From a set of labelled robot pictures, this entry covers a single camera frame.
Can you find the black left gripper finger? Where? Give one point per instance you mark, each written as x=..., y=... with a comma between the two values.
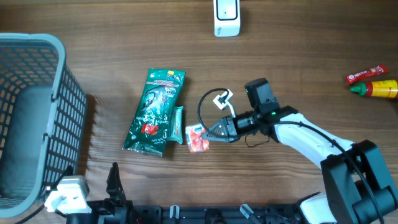
x=114, y=186
x=67, y=172

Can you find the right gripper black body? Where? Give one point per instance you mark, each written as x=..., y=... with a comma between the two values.
x=244, y=122

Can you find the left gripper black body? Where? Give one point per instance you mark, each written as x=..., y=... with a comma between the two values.
x=105, y=207

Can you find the small red white box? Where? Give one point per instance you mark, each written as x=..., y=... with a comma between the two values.
x=194, y=138

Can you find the light green wipes packet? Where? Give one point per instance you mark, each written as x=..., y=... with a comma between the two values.
x=176, y=125

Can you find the dark green 3M package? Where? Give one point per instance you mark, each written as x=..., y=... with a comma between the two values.
x=151, y=126

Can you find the red Nescafe sachet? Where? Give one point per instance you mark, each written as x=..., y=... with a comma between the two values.
x=371, y=72

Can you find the yellow red bottle green cap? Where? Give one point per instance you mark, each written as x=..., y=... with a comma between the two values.
x=381, y=89

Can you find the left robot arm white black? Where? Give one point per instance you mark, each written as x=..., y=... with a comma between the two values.
x=132, y=216

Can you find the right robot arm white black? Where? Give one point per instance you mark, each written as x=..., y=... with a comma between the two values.
x=358, y=186

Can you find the white barcode scanner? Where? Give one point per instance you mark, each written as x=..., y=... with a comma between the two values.
x=227, y=18

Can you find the grey plastic shopping basket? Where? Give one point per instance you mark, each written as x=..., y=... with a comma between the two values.
x=43, y=111

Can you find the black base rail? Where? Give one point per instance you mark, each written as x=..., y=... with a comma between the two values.
x=278, y=213

